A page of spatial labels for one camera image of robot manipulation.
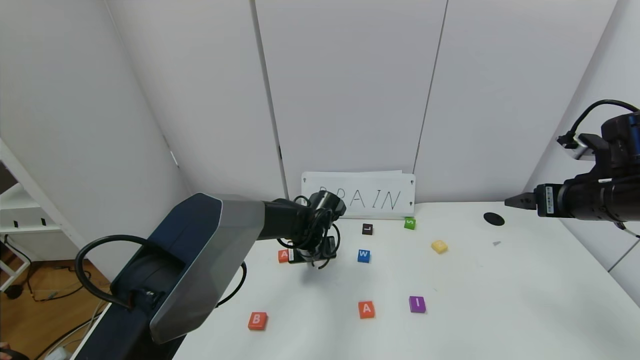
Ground black floor cable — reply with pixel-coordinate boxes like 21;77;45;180
4;235;93;304

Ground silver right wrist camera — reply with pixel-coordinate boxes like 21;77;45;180
556;133;599;161

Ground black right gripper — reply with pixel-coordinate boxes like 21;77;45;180
504;179;604;221

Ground white floor cable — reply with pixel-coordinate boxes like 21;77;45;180
35;300;103;360

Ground black right camera cable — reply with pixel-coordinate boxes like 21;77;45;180
562;99;640;147

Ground white BRAIN sign board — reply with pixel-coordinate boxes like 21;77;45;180
301;172;416;218

